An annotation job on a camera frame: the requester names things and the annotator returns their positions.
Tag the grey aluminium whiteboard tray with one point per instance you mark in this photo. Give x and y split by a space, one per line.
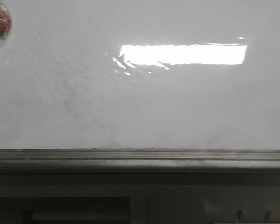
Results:
137 160

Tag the white whiteboard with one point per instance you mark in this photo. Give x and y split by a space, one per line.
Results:
195 74

